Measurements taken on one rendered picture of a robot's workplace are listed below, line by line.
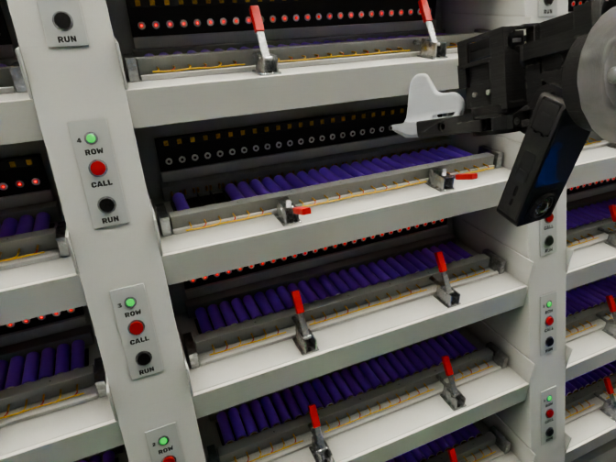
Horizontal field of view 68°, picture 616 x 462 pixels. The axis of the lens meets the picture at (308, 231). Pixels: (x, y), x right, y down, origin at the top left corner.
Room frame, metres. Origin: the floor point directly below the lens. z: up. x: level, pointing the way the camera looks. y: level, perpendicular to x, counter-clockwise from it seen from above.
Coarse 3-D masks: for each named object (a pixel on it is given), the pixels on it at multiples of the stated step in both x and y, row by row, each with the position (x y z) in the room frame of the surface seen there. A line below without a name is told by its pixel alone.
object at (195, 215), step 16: (448, 160) 0.78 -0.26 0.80; (464, 160) 0.77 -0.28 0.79; (480, 160) 0.79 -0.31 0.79; (368, 176) 0.72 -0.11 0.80; (384, 176) 0.72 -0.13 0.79; (400, 176) 0.73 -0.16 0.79; (416, 176) 0.74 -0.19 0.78; (272, 192) 0.67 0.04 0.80; (288, 192) 0.67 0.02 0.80; (304, 192) 0.67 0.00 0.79; (320, 192) 0.68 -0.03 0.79; (336, 192) 0.69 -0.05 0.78; (352, 192) 0.69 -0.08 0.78; (368, 192) 0.69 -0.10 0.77; (192, 208) 0.63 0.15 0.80; (208, 208) 0.62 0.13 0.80; (224, 208) 0.63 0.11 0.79; (240, 208) 0.64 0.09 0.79; (256, 208) 0.65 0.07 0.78; (272, 208) 0.66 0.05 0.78; (176, 224) 0.61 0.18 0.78; (192, 224) 0.62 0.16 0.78
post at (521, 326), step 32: (448, 0) 0.92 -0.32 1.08; (480, 0) 0.85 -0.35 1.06; (512, 0) 0.78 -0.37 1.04; (480, 224) 0.87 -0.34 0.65; (512, 224) 0.79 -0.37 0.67; (544, 256) 0.77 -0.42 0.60; (544, 288) 0.77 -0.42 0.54; (512, 320) 0.80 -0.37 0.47; (544, 384) 0.77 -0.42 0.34; (512, 416) 0.80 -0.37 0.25; (544, 448) 0.77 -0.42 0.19
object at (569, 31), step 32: (512, 32) 0.37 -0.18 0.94; (544, 32) 0.37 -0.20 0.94; (576, 32) 0.33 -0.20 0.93; (480, 64) 0.40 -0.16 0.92; (512, 64) 0.37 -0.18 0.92; (544, 64) 0.36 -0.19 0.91; (576, 64) 0.31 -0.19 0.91; (480, 96) 0.40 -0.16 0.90; (512, 96) 0.37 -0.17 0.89; (576, 96) 0.31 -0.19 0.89; (512, 128) 0.37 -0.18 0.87
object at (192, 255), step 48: (336, 144) 0.83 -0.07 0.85; (384, 144) 0.87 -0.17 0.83; (480, 144) 0.86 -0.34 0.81; (384, 192) 0.71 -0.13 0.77; (432, 192) 0.71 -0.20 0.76; (480, 192) 0.73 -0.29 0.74; (192, 240) 0.58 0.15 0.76; (240, 240) 0.58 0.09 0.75; (288, 240) 0.61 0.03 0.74; (336, 240) 0.64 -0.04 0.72
